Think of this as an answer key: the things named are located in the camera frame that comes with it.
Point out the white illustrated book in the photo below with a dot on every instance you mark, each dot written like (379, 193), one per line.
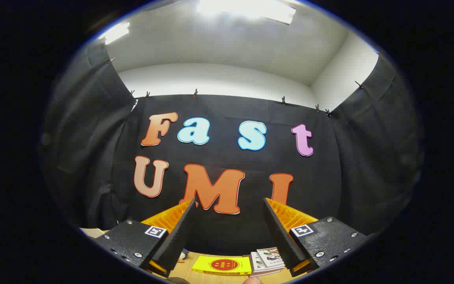
(270, 257)

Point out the yellow book with red circle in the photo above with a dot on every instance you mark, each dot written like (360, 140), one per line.
(221, 265)

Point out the ceiling light panel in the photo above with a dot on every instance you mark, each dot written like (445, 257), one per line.
(116, 33)
(246, 8)

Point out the row of small cloth clips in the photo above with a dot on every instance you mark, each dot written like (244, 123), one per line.
(195, 93)

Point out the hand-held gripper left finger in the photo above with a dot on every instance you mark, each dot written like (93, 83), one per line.
(179, 236)

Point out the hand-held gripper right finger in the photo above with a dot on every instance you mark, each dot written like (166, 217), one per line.
(280, 236)

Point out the black backdrop cloth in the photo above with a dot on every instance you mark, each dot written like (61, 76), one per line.
(219, 154)

